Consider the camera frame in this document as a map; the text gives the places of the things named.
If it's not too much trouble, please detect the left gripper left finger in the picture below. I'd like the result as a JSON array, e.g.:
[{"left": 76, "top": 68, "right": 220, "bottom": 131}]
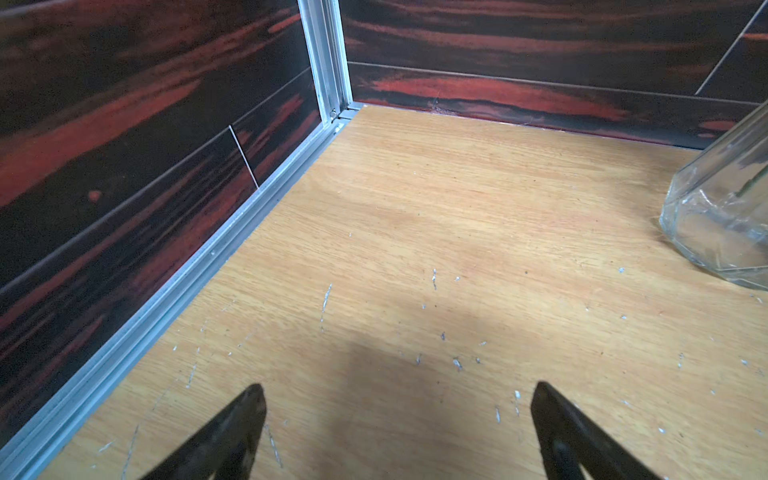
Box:
[{"left": 144, "top": 384, "right": 267, "bottom": 479}]

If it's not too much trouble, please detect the clear glass vase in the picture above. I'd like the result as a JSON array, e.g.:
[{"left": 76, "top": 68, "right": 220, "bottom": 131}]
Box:
[{"left": 659, "top": 104, "right": 767, "bottom": 290}]

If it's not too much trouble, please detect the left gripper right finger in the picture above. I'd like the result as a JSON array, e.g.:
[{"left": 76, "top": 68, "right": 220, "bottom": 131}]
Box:
[{"left": 531, "top": 381, "right": 657, "bottom": 479}]

